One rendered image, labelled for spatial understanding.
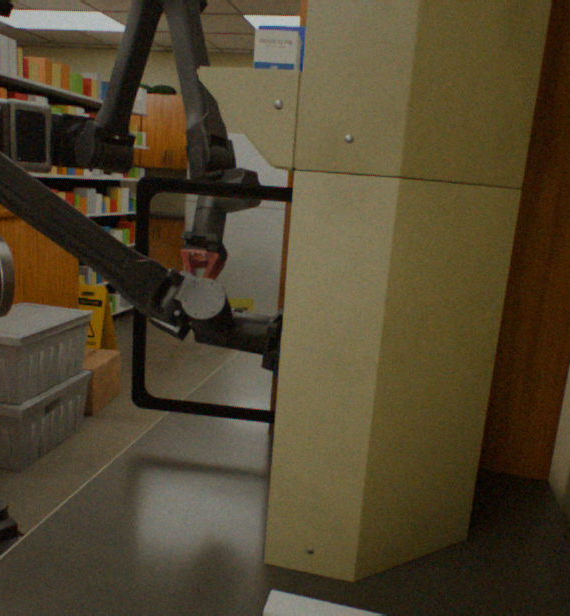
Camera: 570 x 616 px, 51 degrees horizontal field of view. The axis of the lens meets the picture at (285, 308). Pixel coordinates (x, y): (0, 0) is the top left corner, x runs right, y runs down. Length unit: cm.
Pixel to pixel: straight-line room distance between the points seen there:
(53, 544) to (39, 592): 9
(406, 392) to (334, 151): 28
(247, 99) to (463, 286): 32
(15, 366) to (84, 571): 213
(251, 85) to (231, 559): 55
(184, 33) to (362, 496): 88
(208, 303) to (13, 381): 220
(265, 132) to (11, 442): 252
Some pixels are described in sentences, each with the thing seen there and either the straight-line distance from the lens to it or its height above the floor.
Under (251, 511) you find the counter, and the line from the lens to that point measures 88.
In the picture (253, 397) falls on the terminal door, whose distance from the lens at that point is 102.
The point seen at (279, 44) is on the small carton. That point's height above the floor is 155.
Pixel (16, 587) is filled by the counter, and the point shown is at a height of 94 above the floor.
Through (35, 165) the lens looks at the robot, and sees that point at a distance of 148.
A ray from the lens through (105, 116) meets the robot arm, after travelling 137.
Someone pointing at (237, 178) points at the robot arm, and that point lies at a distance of 103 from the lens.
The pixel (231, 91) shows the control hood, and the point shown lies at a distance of 67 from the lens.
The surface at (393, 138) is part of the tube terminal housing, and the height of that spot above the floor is 145.
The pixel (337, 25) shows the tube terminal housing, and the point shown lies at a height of 155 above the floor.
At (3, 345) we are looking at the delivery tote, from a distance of 285.
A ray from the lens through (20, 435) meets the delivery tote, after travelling 297.
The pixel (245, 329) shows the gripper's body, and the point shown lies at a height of 120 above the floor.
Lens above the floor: 140
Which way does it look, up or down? 12 degrees down
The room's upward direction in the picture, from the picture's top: 4 degrees clockwise
